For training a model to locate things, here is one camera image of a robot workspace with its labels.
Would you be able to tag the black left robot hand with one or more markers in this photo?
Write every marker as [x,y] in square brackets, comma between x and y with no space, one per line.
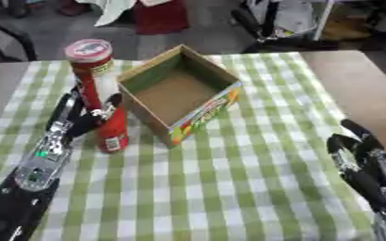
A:
[83,120]

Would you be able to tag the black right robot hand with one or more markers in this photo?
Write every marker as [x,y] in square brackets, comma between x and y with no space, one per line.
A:
[366,185]

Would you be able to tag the tall red canister bottle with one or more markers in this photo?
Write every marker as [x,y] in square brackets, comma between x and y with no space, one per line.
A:
[92,69]

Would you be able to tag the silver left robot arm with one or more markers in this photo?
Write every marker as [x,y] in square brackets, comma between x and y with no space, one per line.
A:
[37,169]

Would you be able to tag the open cardboard box green inside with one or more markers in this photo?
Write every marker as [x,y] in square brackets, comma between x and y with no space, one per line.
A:
[174,94]

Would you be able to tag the tan cardboard box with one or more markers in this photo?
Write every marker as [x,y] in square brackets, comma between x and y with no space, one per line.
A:
[345,28]

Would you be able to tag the white cloth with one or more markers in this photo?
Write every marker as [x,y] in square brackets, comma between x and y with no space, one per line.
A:
[114,9]

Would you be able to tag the red fabric bag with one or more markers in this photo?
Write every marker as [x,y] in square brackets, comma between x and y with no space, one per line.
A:
[159,17]

